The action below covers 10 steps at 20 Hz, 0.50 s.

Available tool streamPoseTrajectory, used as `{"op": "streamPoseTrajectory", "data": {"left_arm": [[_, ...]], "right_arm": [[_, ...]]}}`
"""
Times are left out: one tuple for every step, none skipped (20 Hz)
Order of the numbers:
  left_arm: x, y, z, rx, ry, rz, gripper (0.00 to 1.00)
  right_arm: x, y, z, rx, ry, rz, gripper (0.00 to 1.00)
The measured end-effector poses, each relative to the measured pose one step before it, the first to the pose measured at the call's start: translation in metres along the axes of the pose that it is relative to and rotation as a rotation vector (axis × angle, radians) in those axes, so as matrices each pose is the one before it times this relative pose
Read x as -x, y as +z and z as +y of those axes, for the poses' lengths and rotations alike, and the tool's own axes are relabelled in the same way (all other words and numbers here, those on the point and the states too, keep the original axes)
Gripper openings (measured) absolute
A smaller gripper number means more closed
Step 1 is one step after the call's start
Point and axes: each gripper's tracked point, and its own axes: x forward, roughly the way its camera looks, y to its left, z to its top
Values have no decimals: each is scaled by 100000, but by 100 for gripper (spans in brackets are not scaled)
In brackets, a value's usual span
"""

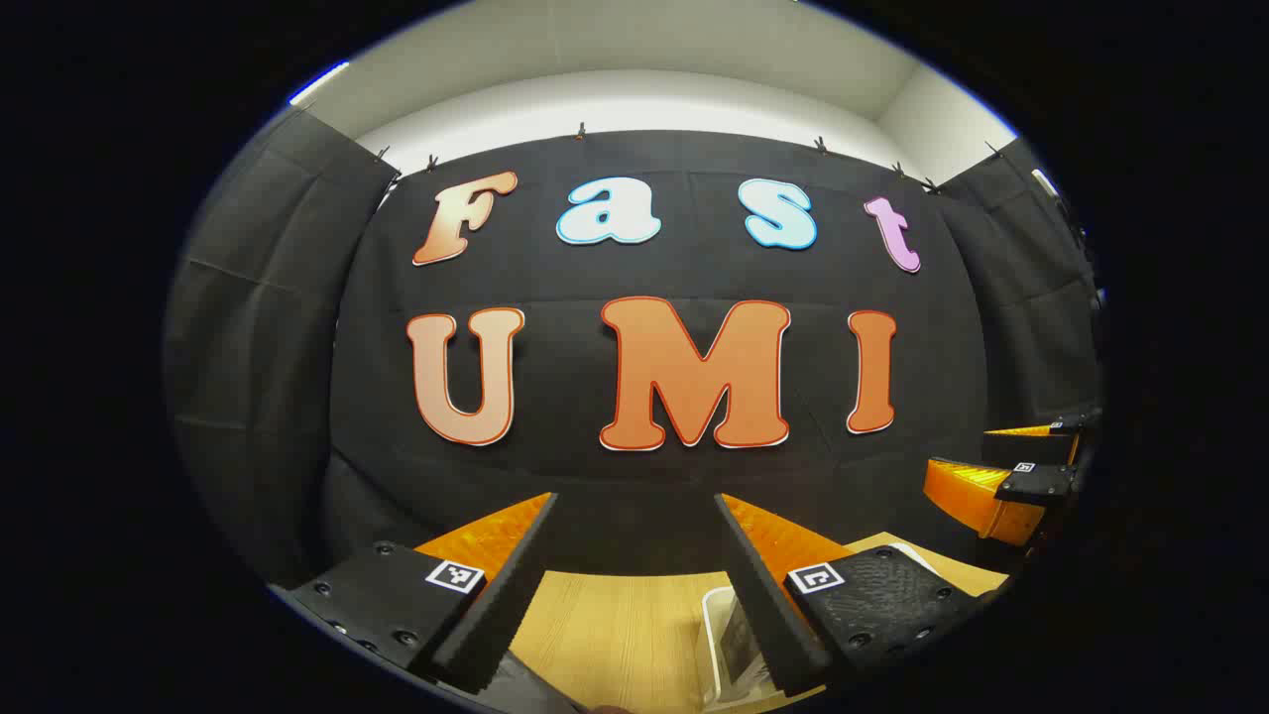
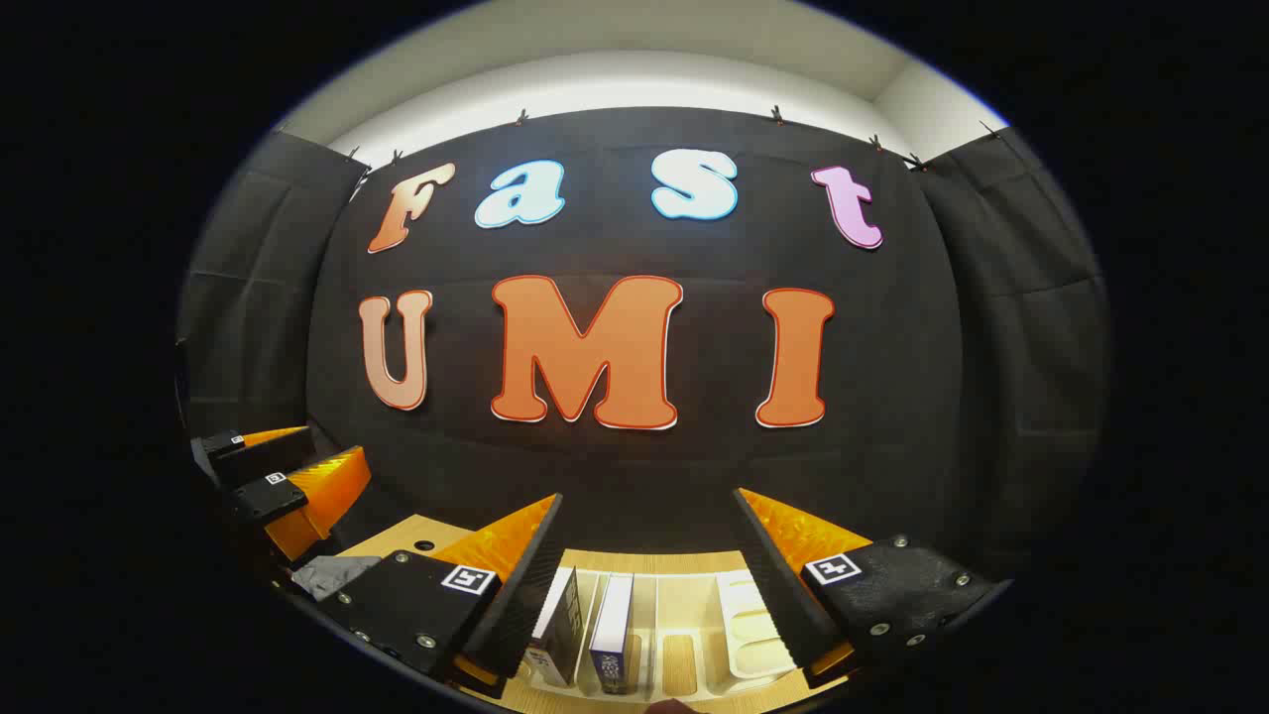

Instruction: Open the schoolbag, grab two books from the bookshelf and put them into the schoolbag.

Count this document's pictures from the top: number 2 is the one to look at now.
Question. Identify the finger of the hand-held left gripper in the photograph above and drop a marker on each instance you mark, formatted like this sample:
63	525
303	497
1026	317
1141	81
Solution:
317	491
266	458

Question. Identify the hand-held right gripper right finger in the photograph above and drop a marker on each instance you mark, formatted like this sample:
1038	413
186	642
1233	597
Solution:
778	595

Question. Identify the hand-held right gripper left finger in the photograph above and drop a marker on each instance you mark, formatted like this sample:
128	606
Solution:
525	595

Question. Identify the white portrait cover book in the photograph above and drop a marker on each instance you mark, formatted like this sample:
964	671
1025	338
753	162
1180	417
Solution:
563	625

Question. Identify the grey schoolbag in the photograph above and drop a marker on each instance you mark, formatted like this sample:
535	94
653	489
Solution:
337	575

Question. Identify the purple cover book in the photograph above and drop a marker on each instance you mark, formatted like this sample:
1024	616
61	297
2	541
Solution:
613	625

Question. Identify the white bookshelf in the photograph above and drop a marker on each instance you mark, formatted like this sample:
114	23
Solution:
684	605

